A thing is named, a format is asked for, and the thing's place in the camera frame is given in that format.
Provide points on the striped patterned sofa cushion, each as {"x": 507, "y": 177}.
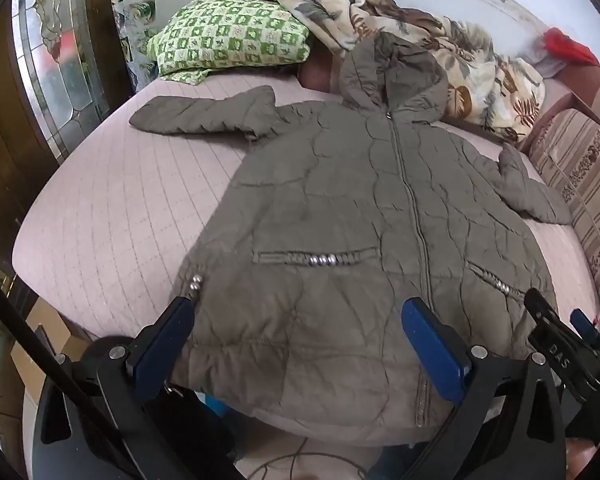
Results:
{"x": 587, "y": 180}

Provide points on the maroon pillow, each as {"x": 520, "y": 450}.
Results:
{"x": 320, "y": 72}

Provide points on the pink quilted bed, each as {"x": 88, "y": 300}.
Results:
{"x": 125, "y": 220}

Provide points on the olive quilted hooded jacket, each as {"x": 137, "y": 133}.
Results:
{"x": 340, "y": 240}

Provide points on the floral white cloth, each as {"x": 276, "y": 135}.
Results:
{"x": 135, "y": 30}

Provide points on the black rod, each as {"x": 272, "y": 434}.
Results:
{"x": 55, "y": 365}

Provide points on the beige leaf-print blanket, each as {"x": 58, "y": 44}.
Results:
{"x": 430, "y": 45}

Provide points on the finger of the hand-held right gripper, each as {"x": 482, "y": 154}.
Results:
{"x": 582, "y": 322}
{"x": 555, "y": 332}

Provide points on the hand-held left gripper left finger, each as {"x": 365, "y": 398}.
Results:
{"x": 161, "y": 347}

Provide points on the cardboard box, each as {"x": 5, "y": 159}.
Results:
{"x": 45, "y": 330}

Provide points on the stained glass window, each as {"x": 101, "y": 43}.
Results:
{"x": 55, "y": 55}

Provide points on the red cloth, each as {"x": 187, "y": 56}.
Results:
{"x": 570, "y": 47}

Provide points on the green checked pillow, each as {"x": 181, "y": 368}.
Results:
{"x": 232, "y": 35}

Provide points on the grey cloth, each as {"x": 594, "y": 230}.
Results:
{"x": 547, "y": 62}

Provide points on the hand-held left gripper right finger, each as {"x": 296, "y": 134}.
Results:
{"x": 432, "y": 347}

